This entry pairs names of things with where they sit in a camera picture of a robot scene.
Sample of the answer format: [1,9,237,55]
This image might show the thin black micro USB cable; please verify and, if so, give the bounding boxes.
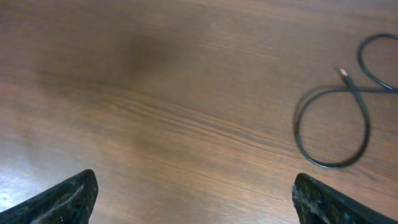
[292,33,398,169]

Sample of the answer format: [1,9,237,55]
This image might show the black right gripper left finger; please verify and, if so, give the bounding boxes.
[1,169,98,224]

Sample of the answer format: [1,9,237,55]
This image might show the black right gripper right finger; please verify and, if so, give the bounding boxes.
[292,173,397,224]

